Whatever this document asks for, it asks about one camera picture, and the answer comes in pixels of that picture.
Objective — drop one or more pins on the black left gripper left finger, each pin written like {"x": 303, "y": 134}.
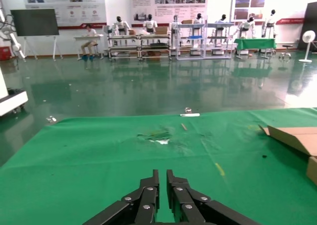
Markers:
{"x": 146, "y": 202}

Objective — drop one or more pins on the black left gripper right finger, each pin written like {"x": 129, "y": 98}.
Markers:
{"x": 188, "y": 205}

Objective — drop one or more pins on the small cardboard box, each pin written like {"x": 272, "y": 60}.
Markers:
{"x": 292, "y": 135}

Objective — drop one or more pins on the white industrial robot arm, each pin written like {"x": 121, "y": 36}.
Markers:
{"x": 15, "y": 42}

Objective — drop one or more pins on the large open cardboard box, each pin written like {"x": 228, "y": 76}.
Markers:
{"x": 312, "y": 171}

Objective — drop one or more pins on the red box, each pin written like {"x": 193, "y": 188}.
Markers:
{"x": 5, "y": 54}

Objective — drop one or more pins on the green table cloth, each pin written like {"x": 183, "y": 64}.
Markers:
{"x": 74, "y": 160}

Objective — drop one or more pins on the white marker pen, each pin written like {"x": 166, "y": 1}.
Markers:
{"x": 189, "y": 115}

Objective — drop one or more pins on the white cabinet cart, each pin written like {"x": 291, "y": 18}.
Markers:
{"x": 12, "y": 101}

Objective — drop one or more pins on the small cardboard carton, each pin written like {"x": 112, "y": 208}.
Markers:
{"x": 132, "y": 32}

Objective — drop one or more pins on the closed cardboard carton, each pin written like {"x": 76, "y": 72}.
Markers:
{"x": 161, "y": 30}

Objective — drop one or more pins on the white desk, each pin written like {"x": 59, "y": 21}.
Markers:
{"x": 99, "y": 36}

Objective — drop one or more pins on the green covered table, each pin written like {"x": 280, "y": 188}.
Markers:
{"x": 255, "y": 43}

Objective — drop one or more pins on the seated person white shirt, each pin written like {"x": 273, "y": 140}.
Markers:
{"x": 91, "y": 33}

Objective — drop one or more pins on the flat cardboard carton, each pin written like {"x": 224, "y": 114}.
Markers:
{"x": 187, "y": 21}

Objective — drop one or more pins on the black stool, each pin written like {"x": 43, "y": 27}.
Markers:
{"x": 286, "y": 46}

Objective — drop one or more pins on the white screen stand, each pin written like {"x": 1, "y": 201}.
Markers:
{"x": 54, "y": 40}

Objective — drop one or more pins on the white standing fan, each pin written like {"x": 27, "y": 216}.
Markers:
{"x": 308, "y": 36}

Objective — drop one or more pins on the black display screen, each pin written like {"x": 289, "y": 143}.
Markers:
{"x": 34, "y": 22}

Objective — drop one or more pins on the black standing panel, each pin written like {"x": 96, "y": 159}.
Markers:
{"x": 310, "y": 24}

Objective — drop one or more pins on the metal frame workbench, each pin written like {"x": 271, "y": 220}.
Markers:
{"x": 123, "y": 38}
{"x": 156, "y": 36}

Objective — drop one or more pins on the white frame shelf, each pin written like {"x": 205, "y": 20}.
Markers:
{"x": 190, "y": 25}
{"x": 220, "y": 24}

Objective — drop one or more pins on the wall info board photo row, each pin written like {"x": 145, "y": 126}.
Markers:
{"x": 168, "y": 4}

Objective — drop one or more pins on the wall info board four photos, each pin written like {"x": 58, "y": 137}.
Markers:
{"x": 247, "y": 4}

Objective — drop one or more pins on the wall info board with icons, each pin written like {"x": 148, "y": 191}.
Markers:
{"x": 64, "y": 2}

